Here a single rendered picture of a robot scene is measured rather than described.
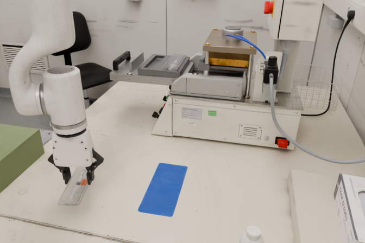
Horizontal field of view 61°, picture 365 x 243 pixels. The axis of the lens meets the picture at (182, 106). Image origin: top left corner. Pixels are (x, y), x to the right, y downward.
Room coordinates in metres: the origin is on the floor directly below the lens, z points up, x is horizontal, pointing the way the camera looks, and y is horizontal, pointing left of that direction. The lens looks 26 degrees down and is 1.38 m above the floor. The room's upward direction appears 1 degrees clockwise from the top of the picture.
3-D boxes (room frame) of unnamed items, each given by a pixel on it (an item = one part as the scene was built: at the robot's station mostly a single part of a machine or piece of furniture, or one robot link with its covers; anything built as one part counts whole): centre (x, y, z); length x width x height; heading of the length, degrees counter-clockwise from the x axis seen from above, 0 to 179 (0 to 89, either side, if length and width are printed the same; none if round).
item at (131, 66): (1.22, 0.12, 0.97); 0.30 x 0.22 x 0.08; 78
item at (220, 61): (1.15, -0.18, 1.07); 0.22 x 0.17 x 0.10; 168
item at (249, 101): (1.15, -0.21, 0.93); 0.46 x 0.35 x 0.01; 78
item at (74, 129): (0.70, 0.29, 0.99); 0.09 x 0.08 x 0.03; 89
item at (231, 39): (1.13, -0.21, 1.08); 0.31 x 0.24 x 0.13; 168
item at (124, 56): (1.24, 0.25, 0.99); 0.15 x 0.02 x 0.04; 168
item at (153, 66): (1.21, 0.07, 0.98); 0.20 x 0.17 x 0.03; 168
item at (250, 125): (1.14, -0.17, 0.84); 0.53 x 0.37 x 0.17; 78
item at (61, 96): (0.70, 0.29, 1.07); 0.09 x 0.08 x 0.13; 105
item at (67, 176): (0.70, 0.33, 0.84); 0.03 x 0.03 x 0.07; 89
